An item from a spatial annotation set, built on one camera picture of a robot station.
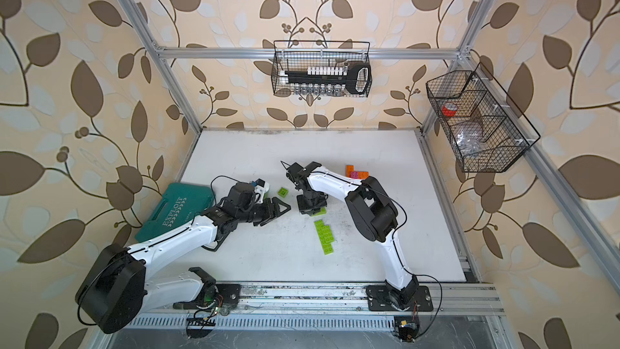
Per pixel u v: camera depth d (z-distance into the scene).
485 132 0.73
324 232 0.87
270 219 0.74
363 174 1.03
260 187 0.78
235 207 0.65
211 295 0.69
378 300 0.73
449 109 0.87
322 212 0.91
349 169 1.04
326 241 0.85
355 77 0.84
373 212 0.53
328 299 0.75
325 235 0.86
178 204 0.89
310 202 0.80
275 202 0.76
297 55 0.91
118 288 0.41
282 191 0.97
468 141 0.70
